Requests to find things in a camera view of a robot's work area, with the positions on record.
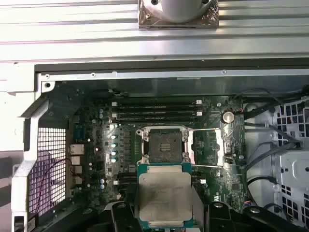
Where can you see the square brown base plate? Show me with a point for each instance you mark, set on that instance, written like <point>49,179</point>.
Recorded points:
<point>147,23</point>

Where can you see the perforated metal disk bay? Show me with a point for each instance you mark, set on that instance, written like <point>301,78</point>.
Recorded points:
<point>294,166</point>

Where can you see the blue video port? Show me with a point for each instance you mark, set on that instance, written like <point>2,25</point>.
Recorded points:
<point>80,134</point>

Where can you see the open metal PC case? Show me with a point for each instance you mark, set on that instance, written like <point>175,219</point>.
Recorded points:
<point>144,72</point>

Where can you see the CPU socket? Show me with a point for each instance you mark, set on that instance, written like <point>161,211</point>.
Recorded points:
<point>164,142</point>

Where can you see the metal I/O port block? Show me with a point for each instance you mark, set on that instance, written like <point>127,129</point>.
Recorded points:
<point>77,180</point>
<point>75,160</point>
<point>76,169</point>
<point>76,149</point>

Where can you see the silver-topped green CPU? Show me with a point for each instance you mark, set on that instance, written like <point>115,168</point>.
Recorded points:
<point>164,191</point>

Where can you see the silver coin cell battery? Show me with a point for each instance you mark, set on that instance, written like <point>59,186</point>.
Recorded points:
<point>228,117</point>

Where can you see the teal-topped capacitor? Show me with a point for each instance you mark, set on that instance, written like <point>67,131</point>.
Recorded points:
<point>113,136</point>
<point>113,152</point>
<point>102,181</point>
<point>113,145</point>
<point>102,186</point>
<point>113,159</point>

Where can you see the RAM slot with black clips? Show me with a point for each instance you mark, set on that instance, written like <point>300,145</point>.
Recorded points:
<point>157,108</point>
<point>126,174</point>
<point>157,119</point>

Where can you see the green motherboard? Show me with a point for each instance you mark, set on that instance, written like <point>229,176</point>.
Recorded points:
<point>217,191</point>

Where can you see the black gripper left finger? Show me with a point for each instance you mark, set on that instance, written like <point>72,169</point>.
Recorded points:
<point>118,212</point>

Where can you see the RAM slot with white clips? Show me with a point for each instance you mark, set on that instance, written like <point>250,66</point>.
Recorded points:
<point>157,102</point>
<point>126,180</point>
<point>157,114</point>

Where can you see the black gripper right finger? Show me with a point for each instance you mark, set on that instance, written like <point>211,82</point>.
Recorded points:
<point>222,217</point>

